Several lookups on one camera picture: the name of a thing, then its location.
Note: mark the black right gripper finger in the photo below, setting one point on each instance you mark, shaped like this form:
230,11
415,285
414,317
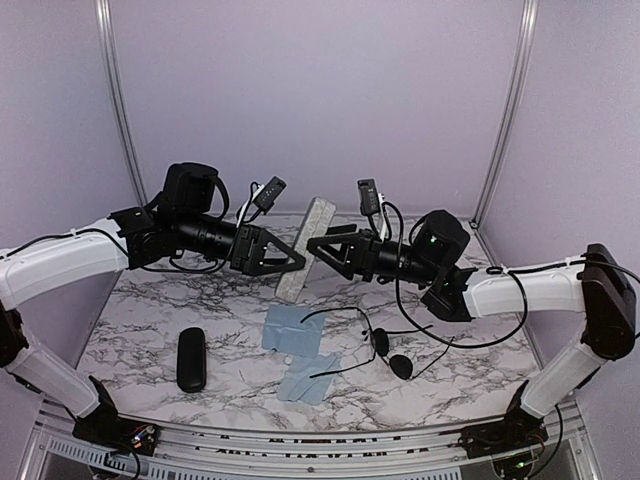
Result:
336,256
339,239

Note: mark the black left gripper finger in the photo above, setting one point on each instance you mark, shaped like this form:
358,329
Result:
273,248
288,262

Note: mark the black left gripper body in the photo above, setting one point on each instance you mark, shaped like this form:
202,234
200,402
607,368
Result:
239,258

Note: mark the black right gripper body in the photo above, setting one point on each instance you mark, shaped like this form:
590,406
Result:
368,262

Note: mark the grey marbled glasses case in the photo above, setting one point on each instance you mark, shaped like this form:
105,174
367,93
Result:
316,223

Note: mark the light blue cleaning cloth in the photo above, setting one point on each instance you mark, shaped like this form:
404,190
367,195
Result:
293,330

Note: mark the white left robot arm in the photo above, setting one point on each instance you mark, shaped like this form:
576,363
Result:
175,221

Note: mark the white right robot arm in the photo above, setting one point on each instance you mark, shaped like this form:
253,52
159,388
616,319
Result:
592,284

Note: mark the black rimless sunglasses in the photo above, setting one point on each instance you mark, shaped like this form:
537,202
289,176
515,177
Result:
400,365

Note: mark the light blue cloth front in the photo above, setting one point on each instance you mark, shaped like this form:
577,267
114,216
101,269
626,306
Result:
302,381

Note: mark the black glasses case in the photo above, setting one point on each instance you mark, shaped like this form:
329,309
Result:
191,360

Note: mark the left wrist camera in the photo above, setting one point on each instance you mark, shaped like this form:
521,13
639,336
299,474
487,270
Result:
267,194

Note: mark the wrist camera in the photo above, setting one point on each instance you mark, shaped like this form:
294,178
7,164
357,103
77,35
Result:
267,194
369,197

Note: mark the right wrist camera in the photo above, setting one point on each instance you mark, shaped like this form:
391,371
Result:
369,197

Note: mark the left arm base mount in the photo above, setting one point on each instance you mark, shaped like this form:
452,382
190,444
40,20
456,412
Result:
105,426

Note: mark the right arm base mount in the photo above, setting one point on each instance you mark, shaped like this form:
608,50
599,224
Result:
515,430

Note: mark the aluminium front rail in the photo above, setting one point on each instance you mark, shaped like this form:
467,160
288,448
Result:
197,452

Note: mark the aluminium frame post left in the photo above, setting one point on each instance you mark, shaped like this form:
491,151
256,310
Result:
109,52

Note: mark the aluminium frame post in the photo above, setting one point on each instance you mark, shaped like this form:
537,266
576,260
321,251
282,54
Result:
515,91
109,52

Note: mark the aluminium frame post right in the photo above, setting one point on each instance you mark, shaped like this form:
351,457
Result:
515,91

